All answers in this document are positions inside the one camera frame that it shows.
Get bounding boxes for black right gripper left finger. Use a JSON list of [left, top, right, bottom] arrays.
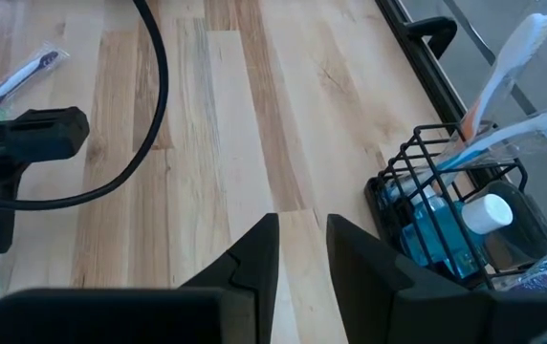
[[0, 212, 280, 344]]

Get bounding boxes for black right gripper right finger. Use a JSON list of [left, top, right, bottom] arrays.
[[326, 213, 547, 344]]

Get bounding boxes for blue toothbrush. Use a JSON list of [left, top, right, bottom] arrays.
[[433, 100, 547, 173]]

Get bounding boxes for orange toothbrush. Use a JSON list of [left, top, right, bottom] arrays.
[[445, 12, 547, 159]]

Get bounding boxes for black wire basket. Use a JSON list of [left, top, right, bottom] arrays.
[[363, 122, 547, 292]]

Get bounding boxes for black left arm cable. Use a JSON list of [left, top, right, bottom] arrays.
[[0, 0, 169, 211]]

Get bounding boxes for black frame clamp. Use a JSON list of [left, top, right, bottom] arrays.
[[403, 16, 459, 61]]

